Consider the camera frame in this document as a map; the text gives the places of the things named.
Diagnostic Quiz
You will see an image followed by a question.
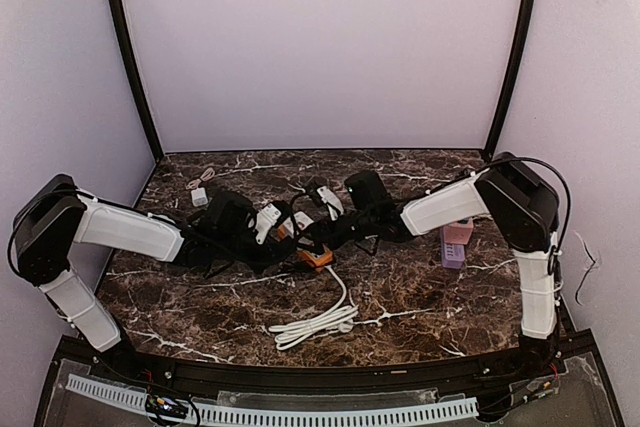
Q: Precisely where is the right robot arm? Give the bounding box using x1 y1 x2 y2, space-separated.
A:
299 152 571 341

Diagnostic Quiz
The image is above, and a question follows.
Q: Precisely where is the black front rail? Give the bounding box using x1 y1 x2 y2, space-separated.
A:
49 329 596 398

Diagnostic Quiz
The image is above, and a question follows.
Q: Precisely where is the orange power strip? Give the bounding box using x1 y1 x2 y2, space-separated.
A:
296 237 334 272

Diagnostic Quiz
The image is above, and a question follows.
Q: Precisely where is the pink cube adapter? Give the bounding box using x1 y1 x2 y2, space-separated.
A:
442 219 474 245

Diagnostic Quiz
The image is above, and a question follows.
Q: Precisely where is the white slotted cable duct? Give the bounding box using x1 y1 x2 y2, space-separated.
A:
65 374 478 426

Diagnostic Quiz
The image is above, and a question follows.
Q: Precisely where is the left black frame post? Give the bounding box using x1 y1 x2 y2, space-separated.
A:
108 0 165 163

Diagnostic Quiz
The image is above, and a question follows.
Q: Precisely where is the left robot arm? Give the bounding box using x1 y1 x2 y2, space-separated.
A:
7 174 298 353

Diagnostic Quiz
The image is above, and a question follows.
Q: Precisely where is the white coiled power cord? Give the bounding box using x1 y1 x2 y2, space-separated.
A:
268 266 360 352

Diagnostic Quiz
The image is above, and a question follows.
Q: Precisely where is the purple power strip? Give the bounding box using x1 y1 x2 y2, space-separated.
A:
441 238 466 269

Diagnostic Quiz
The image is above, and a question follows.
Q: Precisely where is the white USB charger with cable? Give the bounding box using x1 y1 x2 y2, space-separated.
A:
186 167 216 207

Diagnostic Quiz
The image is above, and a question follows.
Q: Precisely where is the white cube adapter with sticker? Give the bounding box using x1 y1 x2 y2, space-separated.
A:
292 211 314 235

